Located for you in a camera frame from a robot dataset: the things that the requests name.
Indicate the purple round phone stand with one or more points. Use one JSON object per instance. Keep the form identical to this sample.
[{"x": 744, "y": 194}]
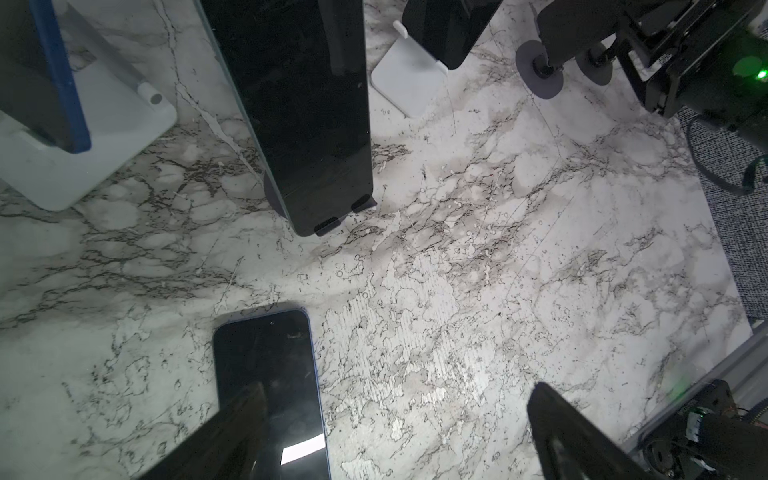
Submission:
[{"x": 543, "y": 80}]

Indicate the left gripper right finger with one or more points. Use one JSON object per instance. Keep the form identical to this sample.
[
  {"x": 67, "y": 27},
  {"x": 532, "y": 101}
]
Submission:
[{"x": 569, "y": 446}]

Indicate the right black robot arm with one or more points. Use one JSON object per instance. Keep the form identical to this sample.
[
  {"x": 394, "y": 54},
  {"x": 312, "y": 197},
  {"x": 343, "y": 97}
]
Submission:
[{"x": 730, "y": 88}]

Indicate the black phone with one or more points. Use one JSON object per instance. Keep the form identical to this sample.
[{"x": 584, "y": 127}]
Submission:
[
  {"x": 275, "y": 350},
  {"x": 569, "y": 27},
  {"x": 448, "y": 29}
]

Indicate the dark green round phone stand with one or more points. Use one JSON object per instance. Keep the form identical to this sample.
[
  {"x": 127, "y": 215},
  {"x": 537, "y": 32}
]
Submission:
[{"x": 594, "y": 64}]

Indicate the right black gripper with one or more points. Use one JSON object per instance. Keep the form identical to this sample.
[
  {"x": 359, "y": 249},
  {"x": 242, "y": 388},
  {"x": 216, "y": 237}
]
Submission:
[{"x": 660, "y": 42}]

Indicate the white centre phone stand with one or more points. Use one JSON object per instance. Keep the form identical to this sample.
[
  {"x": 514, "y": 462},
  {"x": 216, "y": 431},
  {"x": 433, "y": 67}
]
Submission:
[{"x": 408, "y": 76}]

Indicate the grey round stand front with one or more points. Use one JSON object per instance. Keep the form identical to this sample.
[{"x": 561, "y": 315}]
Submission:
[{"x": 273, "y": 195}]

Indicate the white stand far left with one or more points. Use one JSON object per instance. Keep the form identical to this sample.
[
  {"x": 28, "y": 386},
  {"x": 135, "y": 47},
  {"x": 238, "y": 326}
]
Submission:
[{"x": 124, "y": 113}]

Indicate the green-edged phone on round stand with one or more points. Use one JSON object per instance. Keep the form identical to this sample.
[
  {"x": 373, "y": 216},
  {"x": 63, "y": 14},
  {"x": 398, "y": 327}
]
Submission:
[{"x": 299, "y": 72}]

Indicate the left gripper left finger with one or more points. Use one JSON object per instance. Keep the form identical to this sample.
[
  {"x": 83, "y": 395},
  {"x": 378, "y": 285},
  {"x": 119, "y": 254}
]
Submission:
[{"x": 225, "y": 447}]

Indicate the blue-cased phone far left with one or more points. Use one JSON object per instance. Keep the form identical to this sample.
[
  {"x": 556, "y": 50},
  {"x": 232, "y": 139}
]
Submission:
[{"x": 37, "y": 84}]

